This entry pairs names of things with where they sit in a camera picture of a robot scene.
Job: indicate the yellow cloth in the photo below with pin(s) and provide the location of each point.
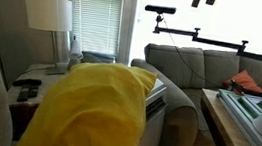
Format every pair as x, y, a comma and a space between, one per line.
96, 105

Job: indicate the orange pillow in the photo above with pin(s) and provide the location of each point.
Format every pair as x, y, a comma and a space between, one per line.
244, 80

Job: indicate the grey sofa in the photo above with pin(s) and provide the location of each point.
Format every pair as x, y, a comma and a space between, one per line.
172, 64

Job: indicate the white window blinds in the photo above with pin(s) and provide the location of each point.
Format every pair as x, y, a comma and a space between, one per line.
93, 14

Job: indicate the dark grey cushion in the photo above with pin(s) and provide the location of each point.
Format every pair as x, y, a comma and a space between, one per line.
97, 58

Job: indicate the white air conditioner unit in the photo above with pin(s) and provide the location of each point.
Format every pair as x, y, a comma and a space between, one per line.
153, 119

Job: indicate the white spray bottle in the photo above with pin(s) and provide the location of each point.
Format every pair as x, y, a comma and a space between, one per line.
76, 51

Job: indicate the table lamp with drum shade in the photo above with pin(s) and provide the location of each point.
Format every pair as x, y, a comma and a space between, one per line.
47, 12

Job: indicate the stone-topped side table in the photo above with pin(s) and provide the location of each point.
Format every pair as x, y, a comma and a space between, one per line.
33, 71

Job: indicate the black remote control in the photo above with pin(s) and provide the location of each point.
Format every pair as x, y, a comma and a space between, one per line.
23, 94
27, 82
34, 91

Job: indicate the black stereo camera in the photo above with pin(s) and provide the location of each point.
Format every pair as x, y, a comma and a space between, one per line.
160, 9

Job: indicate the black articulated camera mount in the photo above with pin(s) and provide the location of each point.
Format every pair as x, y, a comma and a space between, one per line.
215, 42

